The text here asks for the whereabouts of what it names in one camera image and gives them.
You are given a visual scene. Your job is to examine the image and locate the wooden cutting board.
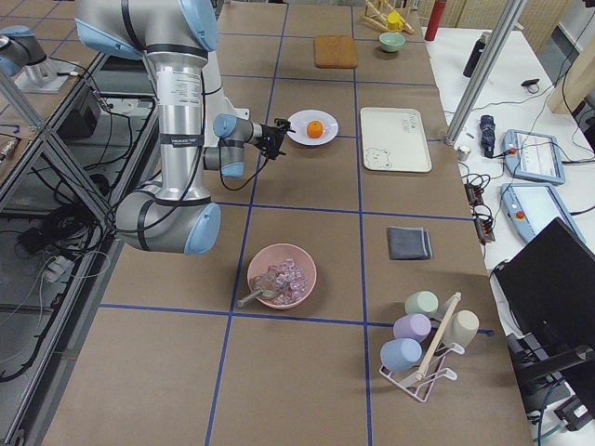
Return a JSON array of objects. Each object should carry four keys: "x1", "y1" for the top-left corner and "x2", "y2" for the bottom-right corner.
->
[{"x1": 313, "y1": 35, "x2": 358, "y2": 69}]

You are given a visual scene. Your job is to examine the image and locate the black power strip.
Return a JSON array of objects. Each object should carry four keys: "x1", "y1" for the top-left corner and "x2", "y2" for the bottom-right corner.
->
[{"x1": 465, "y1": 184, "x2": 496, "y2": 245}]

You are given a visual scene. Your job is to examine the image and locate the white wire cup rack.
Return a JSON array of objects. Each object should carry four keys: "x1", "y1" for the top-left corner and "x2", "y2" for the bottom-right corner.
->
[{"x1": 378, "y1": 292, "x2": 465, "y2": 402}]

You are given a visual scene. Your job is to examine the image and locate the black monitor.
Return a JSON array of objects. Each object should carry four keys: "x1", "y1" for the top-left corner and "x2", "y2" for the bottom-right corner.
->
[{"x1": 495, "y1": 217, "x2": 594, "y2": 412}]

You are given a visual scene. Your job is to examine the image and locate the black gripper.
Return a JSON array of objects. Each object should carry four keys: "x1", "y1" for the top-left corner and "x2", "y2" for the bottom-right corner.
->
[{"x1": 258, "y1": 118, "x2": 292, "y2": 159}]

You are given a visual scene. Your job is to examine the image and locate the green bowl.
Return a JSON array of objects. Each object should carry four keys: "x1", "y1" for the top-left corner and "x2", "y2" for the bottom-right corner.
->
[{"x1": 378, "y1": 32, "x2": 406, "y2": 53}]

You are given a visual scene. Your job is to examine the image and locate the white round plate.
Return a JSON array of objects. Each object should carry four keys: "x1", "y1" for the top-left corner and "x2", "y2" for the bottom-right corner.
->
[{"x1": 287, "y1": 110, "x2": 338, "y2": 146}]

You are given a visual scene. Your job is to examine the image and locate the green cup on rack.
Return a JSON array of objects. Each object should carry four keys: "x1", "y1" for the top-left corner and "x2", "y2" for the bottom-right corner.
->
[{"x1": 404, "y1": 290, "x2": 439, "y2": 315}]

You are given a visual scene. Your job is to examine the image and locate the black bottle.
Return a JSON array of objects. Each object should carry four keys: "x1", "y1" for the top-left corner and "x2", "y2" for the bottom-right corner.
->
[{"x1": 463, "y1": 37, "x2": 486, "y2": 78}]

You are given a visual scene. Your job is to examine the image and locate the purple cup on rack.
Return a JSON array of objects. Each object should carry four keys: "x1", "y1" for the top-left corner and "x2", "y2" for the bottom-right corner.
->
[{"x1": 392, "y1": 313, "x2": 431, "y2": 343}]

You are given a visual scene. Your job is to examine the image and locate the aluminium frame post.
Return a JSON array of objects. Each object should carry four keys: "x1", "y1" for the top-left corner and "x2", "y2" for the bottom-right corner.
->
[{"x1": 443, "y1": 0, "x2": 527, "y2": 146}]

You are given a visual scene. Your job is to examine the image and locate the upper teach pendant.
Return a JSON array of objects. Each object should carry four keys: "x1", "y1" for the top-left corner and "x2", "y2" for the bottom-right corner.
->
[{"x1": 503, "y1": 129, "x2": 565, "y2": 185}]

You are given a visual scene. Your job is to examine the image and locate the red bottle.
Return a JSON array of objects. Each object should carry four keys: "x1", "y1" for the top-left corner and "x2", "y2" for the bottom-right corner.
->
[{"x1": 424, "y1": 0, "x2": 447, "y2": 42}]

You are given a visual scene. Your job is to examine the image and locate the lower teach pendant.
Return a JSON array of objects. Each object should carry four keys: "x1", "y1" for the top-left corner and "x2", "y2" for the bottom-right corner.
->
[{"x1": 500, "y1": 182, "x2": 585, "y2": 243}]

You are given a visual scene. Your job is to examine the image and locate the clear ice cubes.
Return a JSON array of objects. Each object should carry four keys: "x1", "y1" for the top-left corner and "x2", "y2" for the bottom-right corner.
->
[{"x1": 268, "y1": 257, "x2": 309, "y2": 306}]

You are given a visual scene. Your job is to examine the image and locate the blue cup on rack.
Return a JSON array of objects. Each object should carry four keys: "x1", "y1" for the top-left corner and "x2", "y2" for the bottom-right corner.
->
[{"x1": 380, "y1": 338, "x2": 422, "y2": 372}]

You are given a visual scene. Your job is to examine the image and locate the cream bear tray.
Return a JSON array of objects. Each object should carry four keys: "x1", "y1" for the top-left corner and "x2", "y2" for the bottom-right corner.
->
[{"x1": 360, "y1": 107, "x2": 432, "y2": 173}]

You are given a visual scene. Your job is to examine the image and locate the metal scoop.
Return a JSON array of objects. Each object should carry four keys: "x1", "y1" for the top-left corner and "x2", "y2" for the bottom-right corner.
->
[{"x1": 237, "y1": 273, "x2": 280, "y2": 308}]

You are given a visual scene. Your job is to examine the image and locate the grey folded cloth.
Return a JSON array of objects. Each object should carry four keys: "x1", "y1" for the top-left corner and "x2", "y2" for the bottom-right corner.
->
[{"x1": 387, "y1": 227, "x2": 433, "y2": 260}]

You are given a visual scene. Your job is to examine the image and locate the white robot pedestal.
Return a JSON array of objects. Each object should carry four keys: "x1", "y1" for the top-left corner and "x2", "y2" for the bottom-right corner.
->
[{"x1": 202, "y1": 51, "x2": 250, "y2": 128}]

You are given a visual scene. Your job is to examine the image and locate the small metal cylinder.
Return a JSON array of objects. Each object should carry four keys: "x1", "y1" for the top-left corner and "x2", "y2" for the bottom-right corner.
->
[{"x1": 456, "y1": 145, "x2": 471, "y2": 162}]

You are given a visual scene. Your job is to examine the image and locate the folded dark umbrella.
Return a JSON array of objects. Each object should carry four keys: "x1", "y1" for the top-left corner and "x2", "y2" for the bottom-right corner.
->
[{"x1": 480, "y1": 115, "x2": 496, "y2": 158}]

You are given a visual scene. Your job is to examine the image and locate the beige cup on rack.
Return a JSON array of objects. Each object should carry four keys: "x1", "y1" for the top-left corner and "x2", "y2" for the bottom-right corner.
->
[{"x1": 443, "y1": 310, "x2": 479, "y2": 348}]

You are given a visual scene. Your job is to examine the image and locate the wooden cup rack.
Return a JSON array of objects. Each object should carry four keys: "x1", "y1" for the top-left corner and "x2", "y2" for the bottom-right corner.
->
[{"x1": 363, "y1": 0, "x2": 415, "y2": 35}]

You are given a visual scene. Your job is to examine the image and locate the pink bowl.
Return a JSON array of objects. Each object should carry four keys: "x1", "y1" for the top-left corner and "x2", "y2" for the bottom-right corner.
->
[{"x1": 247, "y1": 243, "x2": 317, "y2": 309}]

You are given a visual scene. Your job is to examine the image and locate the yellow cup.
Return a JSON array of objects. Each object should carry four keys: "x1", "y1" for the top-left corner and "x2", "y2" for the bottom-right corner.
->
[{"x1": 386, "y1": 11, "x2": 405, "y2": 32}]

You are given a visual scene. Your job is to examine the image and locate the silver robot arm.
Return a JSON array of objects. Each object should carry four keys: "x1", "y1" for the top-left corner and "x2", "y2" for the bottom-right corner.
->
[
  {"x1": 1, "y1": 25, "x2": 47, "y2": 76},
  {"x1": 75, "y1": 1, "x2": 291, "y2": 255}
]

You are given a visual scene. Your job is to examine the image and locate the teach pendant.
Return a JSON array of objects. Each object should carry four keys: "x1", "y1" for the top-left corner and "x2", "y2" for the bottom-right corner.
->
[
  {"x1": 500, "y1": 182, "x2": 585, "y2": 243},
  {"x1": 503, "y1": 129, "x2": 565, "y2": 185}
]

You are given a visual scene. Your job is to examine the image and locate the orange fruit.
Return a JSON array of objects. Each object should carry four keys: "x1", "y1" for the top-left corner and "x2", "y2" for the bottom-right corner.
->
[{"x1": 306, "y1": 120, "x2": 324, "y2": 139}]

